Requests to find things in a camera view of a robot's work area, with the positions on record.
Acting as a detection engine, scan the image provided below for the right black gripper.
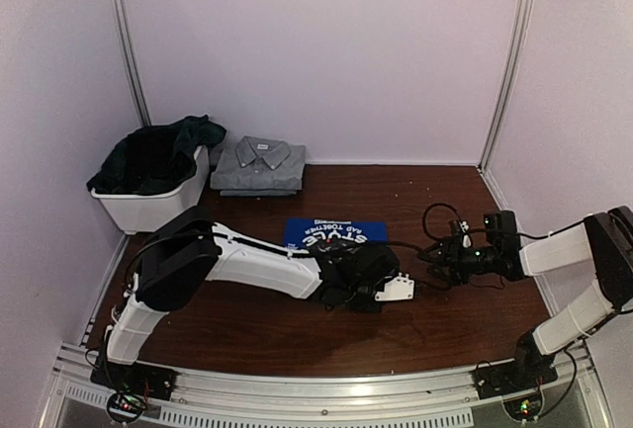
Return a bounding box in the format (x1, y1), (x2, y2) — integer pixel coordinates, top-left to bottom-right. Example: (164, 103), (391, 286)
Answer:
(418, 236), (500, 286)

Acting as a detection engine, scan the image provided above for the white plastic laundry bin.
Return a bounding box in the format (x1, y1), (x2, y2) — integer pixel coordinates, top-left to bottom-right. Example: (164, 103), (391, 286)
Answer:
(90, 146), (210, 235)

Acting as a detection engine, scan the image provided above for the right aluminium frame post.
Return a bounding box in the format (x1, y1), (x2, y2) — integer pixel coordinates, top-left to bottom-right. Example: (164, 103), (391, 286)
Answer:
(478, 0), (535, 174)

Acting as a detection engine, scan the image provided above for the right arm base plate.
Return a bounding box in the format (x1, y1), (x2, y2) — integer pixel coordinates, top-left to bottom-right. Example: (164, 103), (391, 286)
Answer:
(471, 360), (558, 399)

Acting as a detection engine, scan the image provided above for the dark green plaid shirt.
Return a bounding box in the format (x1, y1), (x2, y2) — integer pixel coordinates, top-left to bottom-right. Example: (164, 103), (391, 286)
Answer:
(86, 116), (226, 196)

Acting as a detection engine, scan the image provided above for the blue t-shirt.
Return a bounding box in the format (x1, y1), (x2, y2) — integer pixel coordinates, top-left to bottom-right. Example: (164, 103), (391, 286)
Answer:
(282, 218), (388, 249)

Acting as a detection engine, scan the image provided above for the folded grey button shirt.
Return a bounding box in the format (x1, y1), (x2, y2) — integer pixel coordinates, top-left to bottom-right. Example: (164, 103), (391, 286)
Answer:
(210, 136), (307, 197)

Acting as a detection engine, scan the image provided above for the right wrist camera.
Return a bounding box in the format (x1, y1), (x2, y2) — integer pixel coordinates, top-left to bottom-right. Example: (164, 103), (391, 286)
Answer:
(449, 219), (472, 248)

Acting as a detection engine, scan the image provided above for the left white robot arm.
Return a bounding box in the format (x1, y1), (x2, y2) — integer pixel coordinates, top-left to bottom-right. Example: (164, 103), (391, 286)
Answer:
(102, 206), (400, 392)

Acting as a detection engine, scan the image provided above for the front aluminium rail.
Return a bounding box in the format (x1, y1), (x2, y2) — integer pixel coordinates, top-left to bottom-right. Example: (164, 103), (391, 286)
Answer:
(48, 343), (604, 428)

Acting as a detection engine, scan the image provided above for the aluminium frame post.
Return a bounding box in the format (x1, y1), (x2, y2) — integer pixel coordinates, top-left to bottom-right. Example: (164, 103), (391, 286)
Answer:
(111, 0), (151, 127)
(478, 0), (535, 174)

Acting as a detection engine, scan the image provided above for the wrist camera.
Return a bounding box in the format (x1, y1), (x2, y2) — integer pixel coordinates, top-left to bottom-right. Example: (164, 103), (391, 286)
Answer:
(449, 219), (472, 248)
(375, 273), (415, 302)

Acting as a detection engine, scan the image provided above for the left aluminium frame post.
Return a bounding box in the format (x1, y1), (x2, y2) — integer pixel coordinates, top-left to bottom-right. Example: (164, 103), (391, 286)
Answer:
(111, 0), (151, 127)

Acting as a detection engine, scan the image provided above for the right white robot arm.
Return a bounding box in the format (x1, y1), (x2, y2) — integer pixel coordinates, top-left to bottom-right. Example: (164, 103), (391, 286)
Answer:
(428, 206), (632, 390)

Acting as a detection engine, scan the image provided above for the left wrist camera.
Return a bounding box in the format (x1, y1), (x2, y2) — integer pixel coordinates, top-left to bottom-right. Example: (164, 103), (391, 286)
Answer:
(375, 273), (415, 302)

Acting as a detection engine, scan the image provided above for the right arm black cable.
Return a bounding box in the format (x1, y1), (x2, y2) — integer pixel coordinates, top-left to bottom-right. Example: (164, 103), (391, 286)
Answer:
(421, 203), (464, 246)

